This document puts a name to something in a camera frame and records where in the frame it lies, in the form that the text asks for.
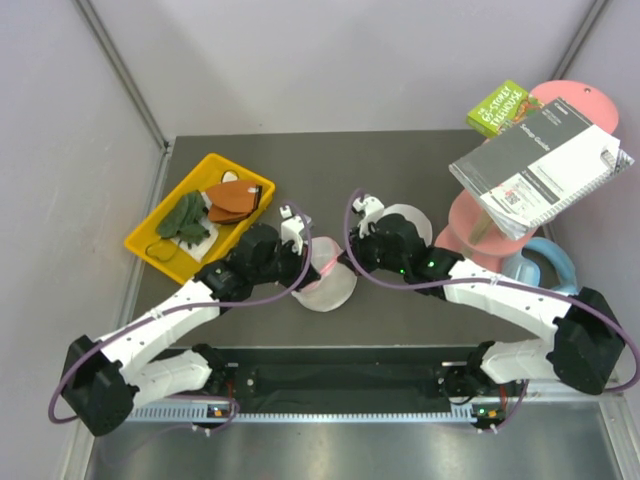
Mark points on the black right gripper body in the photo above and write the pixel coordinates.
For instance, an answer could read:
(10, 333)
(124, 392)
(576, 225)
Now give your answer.
(370, 254)

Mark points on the pink-zippered round laundry bag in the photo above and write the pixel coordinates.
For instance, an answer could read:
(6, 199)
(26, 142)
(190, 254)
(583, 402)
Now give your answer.
(336, 284)

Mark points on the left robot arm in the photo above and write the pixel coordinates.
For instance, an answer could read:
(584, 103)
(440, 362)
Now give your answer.
(104, 380)

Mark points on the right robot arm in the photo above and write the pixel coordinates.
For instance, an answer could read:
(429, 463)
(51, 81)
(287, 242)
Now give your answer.
(577, 338)

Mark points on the white mesh laundry bag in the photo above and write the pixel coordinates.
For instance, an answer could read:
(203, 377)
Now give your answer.
(417, 217)

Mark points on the orange bra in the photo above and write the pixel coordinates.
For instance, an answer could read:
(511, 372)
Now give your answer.
(233, 201)

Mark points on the green bra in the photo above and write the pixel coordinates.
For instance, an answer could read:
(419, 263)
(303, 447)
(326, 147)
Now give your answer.
(182, 224)

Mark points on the pink tiered stand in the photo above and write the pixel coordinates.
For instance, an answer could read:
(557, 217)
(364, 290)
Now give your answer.
(470, 231)

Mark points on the yellow plastic tray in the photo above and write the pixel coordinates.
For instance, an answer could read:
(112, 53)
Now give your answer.
(207, 173)

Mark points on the grey setup guide booklet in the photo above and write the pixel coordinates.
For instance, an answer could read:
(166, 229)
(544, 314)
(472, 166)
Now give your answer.
(539, 167)

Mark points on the green treehouse book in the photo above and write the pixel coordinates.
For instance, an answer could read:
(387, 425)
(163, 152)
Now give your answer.
(505, 106)

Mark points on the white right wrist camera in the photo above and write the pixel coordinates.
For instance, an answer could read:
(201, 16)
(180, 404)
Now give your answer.
(369, 209)

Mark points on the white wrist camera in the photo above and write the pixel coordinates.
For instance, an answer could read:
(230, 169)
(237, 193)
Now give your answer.
(295, 228)
(369, 209)

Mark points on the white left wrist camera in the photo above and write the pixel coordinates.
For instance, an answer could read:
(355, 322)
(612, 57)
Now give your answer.
(295, 228)

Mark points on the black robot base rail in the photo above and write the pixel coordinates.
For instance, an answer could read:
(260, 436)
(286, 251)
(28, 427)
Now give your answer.
(347, 380)

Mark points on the grey aluminium corner post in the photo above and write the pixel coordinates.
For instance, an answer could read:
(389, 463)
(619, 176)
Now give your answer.
(99, 31)

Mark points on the right aluminium corner post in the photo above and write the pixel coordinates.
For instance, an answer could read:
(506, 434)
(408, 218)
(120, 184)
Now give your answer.
(594, 13)

